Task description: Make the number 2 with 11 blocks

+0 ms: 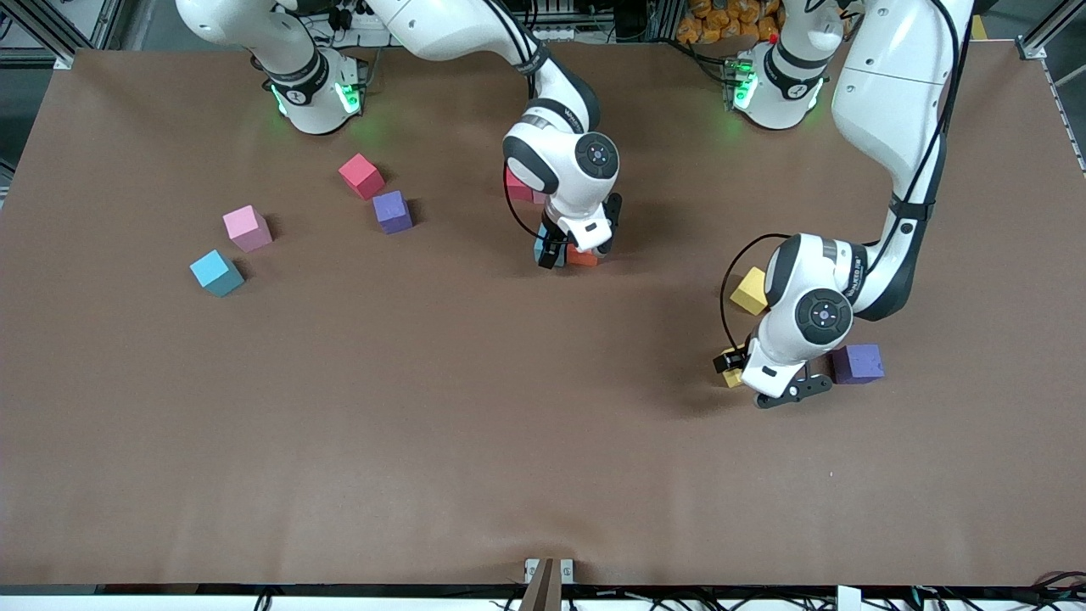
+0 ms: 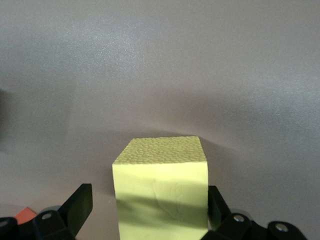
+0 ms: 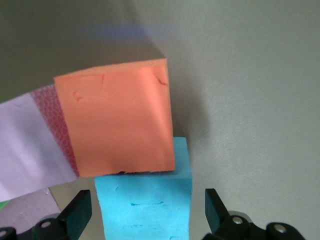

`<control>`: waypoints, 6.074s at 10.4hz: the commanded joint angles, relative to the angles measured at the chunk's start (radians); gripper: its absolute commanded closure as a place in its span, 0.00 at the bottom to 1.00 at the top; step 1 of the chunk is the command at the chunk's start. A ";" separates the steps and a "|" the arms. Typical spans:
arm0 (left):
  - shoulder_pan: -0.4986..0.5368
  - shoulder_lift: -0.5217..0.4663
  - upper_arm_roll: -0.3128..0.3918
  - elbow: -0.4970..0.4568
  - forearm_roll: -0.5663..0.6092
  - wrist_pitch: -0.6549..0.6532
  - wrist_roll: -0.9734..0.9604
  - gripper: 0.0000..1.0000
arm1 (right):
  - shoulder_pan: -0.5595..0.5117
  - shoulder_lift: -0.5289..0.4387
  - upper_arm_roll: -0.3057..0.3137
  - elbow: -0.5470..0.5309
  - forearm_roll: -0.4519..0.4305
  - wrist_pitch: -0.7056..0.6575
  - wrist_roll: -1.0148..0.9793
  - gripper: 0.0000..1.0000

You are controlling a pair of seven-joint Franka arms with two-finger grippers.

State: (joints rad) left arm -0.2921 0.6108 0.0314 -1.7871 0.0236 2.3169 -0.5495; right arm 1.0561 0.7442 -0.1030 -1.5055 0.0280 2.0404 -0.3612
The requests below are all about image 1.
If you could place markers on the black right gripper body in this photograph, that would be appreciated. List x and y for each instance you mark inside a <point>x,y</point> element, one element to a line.
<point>553,240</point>

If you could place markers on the yellow foam block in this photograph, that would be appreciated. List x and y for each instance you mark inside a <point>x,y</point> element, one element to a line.
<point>750,290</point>
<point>732,378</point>

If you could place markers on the orange foam block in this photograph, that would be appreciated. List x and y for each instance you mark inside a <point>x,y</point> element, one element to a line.
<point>581,257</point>

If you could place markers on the red foam block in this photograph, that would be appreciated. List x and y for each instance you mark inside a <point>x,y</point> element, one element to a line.
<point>516,187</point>
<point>361,174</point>

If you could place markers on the purple foam block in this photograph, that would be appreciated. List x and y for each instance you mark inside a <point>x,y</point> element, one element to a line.
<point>861,365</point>
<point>392,210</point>

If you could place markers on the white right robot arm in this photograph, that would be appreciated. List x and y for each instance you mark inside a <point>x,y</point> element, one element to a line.
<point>568,182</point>

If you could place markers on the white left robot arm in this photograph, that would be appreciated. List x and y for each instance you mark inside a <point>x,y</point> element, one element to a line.
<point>891,102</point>

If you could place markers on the small white power strip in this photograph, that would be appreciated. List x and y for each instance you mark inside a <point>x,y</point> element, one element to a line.
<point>567,34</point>

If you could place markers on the dark equipment rack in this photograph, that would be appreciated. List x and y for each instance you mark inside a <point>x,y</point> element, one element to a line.
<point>611,13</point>

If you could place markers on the white paper tag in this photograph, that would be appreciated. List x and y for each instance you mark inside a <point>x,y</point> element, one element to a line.
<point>848,598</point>

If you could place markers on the bag of orange fruits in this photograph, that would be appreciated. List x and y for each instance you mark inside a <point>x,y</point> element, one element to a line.
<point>721,21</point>

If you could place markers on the large white power strip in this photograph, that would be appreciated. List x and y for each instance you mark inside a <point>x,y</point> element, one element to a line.
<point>356,36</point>

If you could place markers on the grey bracket with brown post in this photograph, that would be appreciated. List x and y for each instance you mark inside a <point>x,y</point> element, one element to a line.
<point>547,585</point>

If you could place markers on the aluminium frame profile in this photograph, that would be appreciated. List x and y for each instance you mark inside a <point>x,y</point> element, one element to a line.
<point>1031,49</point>
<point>64,61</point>

